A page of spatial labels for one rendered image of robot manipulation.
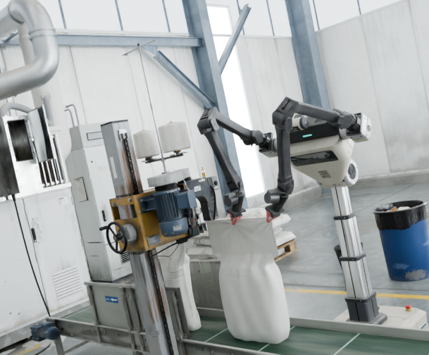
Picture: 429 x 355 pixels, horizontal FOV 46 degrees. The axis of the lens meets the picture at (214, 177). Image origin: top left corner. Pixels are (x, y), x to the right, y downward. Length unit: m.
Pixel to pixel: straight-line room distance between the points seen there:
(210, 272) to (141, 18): 5.79
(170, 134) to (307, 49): 9.05
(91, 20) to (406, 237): 5.49
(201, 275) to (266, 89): 7.29
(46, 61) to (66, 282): 2.28
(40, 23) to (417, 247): 4.08
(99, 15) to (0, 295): 4.54
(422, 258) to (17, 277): 3.82
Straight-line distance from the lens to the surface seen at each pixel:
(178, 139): 2.80
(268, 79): 10.71
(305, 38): 11.71
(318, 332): 3.02
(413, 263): 4.85
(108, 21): 8.27
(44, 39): 5.36
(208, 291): 3.71
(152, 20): 8.86
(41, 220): 5.56
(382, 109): 11.14
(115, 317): 3.74
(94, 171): 6.75
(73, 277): 5.73
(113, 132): 2.85
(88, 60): 7.82
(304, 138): 2.98
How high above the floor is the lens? 1.49
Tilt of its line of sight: 3 degrees down
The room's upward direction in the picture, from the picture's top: 12 degrees counter-clockwise
